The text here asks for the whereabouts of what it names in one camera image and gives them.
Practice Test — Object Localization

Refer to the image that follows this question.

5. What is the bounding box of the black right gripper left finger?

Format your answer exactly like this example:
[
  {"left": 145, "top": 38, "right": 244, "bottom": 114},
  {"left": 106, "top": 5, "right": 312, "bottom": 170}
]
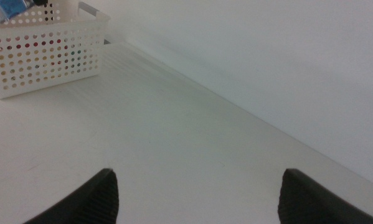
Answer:
[{"left": 22, "top": 168, "right": 120, "bottom": 224}]

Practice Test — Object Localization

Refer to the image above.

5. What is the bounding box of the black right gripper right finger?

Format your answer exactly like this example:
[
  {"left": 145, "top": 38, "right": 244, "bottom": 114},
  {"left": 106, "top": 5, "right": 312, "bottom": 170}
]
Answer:
[{"left": 278, "top": 168, "right": 373, "bottom": 224}]

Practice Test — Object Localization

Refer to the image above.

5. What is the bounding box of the clear water bottle blue cap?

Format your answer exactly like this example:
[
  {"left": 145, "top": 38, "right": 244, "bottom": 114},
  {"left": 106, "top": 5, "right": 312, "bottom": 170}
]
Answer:
[{"left": 0, "top": 0, "right": 36, "bottom": 26}]

